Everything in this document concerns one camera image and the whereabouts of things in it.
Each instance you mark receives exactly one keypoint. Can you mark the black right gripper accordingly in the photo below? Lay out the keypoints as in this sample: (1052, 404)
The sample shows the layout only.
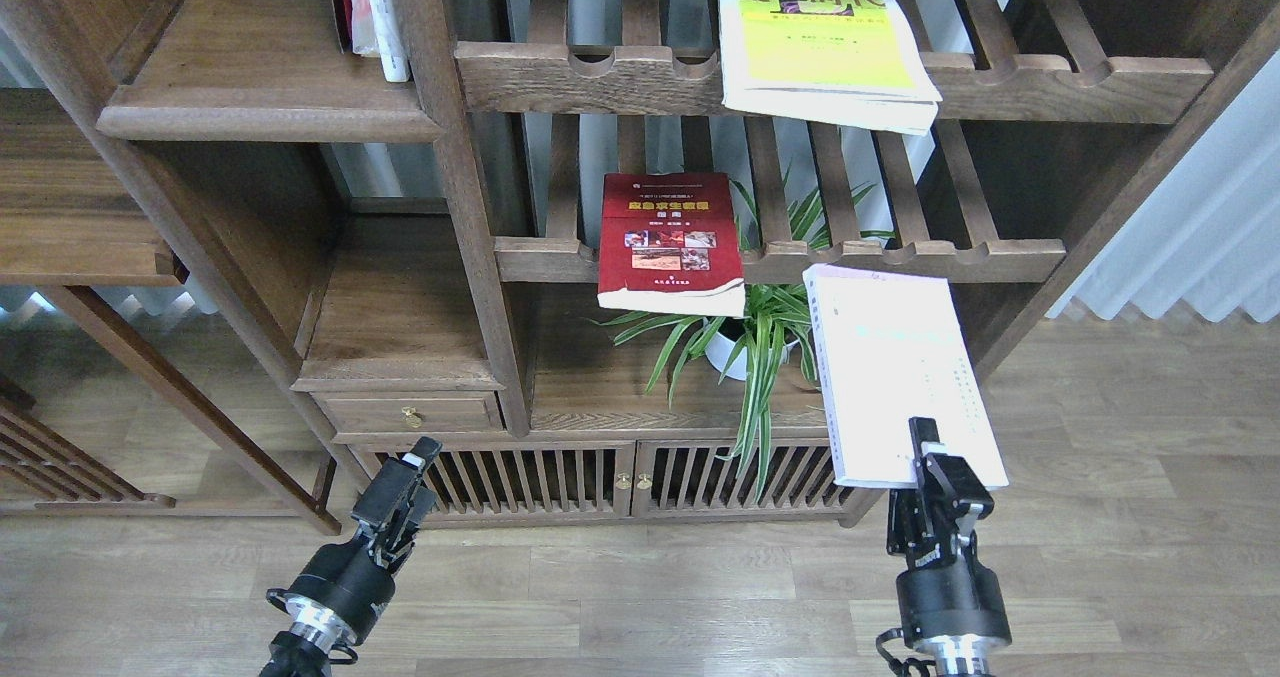
(935, 522)

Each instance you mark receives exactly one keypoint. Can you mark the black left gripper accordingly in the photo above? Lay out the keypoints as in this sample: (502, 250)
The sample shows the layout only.
(340, 594)

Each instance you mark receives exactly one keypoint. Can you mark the white lavender book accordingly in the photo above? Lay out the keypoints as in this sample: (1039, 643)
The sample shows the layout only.
(889, 348)

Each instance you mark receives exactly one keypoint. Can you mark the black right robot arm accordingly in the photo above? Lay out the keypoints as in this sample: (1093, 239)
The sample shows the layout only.
(951, 656)

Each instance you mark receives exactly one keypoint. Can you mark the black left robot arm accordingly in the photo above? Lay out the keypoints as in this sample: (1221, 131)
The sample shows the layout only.
(295, 655)

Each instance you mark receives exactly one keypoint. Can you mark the brass drawer knob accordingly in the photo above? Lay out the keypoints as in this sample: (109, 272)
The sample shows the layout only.
(411, 417)

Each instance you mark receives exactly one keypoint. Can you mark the green spider plant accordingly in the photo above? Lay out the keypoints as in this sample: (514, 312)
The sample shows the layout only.
(777, 320)

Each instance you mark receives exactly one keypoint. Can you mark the white plant pot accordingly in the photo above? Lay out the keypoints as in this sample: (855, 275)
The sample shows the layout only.
(720, 347)

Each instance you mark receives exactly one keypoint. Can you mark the dark wooden bookshelf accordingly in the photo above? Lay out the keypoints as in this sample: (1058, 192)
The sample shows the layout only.
(379, 245)

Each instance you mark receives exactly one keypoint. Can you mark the white curtain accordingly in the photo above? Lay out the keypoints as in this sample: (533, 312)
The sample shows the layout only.
(1208, 237)

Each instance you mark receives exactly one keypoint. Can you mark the white upright book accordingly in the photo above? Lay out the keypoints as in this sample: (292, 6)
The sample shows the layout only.
(375, 30)

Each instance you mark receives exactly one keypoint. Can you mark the yellow green book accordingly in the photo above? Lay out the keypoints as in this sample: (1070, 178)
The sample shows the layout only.
(842, 62)

